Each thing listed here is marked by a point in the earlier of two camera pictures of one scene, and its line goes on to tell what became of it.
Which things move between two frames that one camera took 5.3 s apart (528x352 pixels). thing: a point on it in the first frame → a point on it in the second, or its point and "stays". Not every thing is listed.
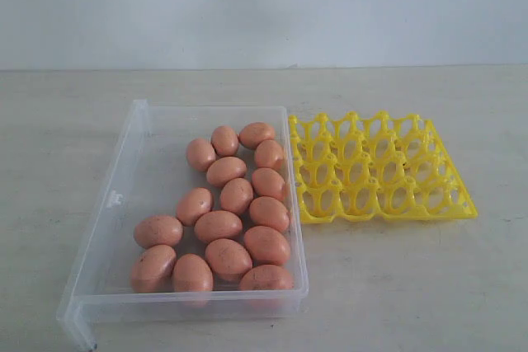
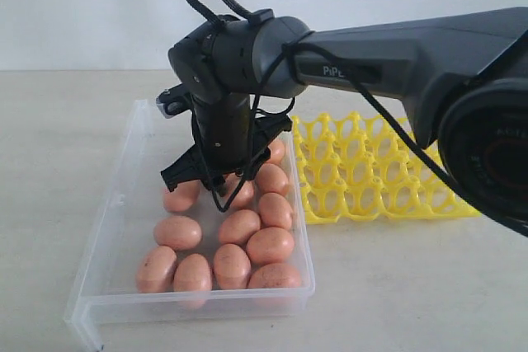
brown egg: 157,230 → 179,232
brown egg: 192,281 stays
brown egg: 192,204 → 184,196
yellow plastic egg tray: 378,168 stays
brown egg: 216,225 → 238,226
